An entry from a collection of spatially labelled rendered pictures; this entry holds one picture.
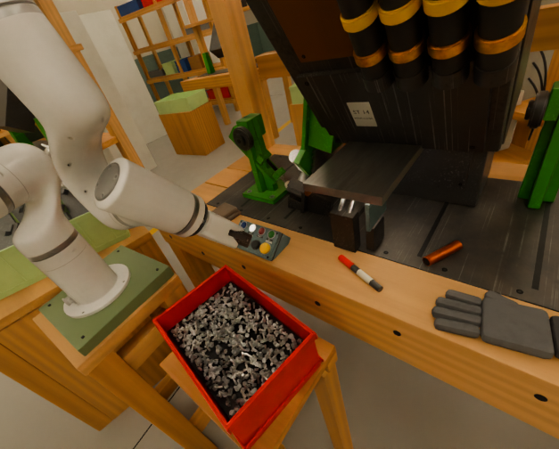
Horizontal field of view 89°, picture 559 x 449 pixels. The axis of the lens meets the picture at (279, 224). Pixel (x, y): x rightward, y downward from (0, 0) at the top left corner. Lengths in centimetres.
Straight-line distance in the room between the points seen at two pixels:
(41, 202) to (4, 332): 67
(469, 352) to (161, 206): 56
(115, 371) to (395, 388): 111
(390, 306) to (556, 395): 25
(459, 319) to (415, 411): 94
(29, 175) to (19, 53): 41
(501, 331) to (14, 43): 77
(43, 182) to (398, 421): 145
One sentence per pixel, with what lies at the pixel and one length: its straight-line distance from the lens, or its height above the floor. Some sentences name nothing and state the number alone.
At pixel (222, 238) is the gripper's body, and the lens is 56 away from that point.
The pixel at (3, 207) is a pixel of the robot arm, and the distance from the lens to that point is 83.
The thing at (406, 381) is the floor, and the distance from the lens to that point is 155.
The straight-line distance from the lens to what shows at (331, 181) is 56.
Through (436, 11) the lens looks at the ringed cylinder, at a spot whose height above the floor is 137.
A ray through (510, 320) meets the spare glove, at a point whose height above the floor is 93.
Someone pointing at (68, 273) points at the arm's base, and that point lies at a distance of 90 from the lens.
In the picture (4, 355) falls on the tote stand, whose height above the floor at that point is 66.
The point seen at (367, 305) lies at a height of 90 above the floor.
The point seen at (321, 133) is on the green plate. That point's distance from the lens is 73.
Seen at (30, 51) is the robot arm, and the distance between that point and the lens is 48.
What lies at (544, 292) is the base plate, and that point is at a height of 90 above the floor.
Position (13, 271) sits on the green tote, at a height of 87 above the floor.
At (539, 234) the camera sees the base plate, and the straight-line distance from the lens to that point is 84.
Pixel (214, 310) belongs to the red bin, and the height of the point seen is 88.
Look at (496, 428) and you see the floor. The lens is 155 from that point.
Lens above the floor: 141
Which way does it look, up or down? 36 degrees down
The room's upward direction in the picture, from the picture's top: 16 degrees counter-clockwise
